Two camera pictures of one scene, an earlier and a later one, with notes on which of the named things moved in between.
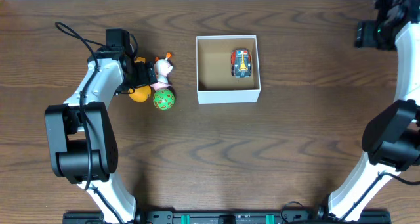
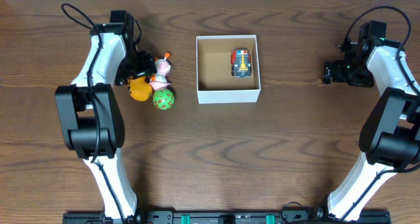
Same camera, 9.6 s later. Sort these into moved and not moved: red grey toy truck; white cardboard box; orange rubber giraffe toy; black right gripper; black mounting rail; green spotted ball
Moved: black right gripper; orange rubber giraffe toy
Not moved: red grey toy truck; green spotted ball; white cardboard box; black mounting rail
